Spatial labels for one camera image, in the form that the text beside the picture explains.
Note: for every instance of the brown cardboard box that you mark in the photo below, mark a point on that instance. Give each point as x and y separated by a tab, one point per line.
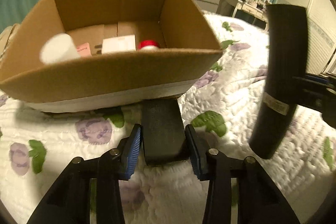
105	74

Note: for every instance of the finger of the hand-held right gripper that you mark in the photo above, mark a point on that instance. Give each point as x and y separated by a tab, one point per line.
317	77
312	95

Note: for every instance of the white vanity table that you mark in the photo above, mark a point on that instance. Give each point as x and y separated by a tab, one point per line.
241	5

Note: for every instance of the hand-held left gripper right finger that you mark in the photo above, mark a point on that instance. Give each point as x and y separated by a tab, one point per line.
197	155

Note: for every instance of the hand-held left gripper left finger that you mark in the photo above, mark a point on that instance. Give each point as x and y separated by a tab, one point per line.
131	153

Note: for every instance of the white cylindrical device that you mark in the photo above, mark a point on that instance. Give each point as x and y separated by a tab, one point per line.
59	49

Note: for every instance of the large white charger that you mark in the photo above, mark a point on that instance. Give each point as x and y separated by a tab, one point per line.
118	44

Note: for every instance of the white bottle with red cap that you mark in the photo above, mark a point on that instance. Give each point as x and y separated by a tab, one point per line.
147	44

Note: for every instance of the white floral quilt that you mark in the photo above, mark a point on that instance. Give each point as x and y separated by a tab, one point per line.
236	108

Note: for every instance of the cream louvered wardrobe door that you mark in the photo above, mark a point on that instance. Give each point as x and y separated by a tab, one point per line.
317	29

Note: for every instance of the small pink item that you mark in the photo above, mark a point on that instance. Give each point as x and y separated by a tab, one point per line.
83	49

